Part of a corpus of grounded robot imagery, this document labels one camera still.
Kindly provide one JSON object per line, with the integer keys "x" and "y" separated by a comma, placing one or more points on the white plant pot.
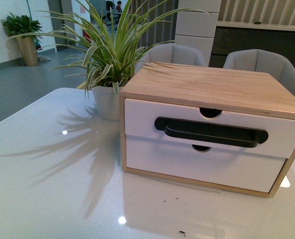
{"x": 107, "y": 103}

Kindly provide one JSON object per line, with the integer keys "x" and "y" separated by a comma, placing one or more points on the right grey chair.
{"x": 258, "y": 60}

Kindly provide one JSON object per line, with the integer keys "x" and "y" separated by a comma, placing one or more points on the background green plant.
{"x": 15, "y": 25}

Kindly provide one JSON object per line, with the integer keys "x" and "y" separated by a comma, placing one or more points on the wooden drawer cabinet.
{"x": 212, "y": 91}

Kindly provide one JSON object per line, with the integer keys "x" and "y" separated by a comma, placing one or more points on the white pillar cabinet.
{"x": 197, "y": 28}

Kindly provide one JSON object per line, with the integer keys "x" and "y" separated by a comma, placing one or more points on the dark wooden counter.
{"x": 230, "y": 39}

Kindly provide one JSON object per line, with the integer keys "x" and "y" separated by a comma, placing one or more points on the spider plant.
{"x": 110, "y": 58}

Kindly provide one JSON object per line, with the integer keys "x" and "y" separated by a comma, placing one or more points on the white drawer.
{"x": 225, "y": 167}
{"x": 140, "y": 117}

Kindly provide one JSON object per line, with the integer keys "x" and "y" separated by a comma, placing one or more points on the black drawer handle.
{"x": 211, "y": 132}

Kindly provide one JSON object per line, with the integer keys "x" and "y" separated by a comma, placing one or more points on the left grey chair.
{"x": 172, "y": 53}

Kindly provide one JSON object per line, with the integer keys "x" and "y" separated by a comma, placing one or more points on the person in background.
{"x": 119, "y": 7}

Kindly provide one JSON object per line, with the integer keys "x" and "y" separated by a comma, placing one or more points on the grey chair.
{"x": 172, "y": 53}
{"x": 258, "y": 60}

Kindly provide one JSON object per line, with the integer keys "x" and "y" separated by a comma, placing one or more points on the gold tall planter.
{"x": 28, "y": 50}

